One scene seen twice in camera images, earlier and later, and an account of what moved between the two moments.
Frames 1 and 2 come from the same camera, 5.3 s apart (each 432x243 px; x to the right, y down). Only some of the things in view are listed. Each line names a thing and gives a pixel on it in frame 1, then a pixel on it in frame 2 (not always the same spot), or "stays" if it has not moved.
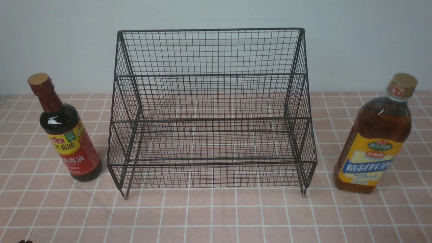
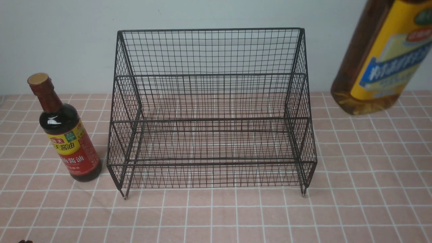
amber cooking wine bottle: x=375 y=138 -> x=384 y=42
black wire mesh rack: x=215 y=108 stays
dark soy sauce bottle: x=61 y=123 stays
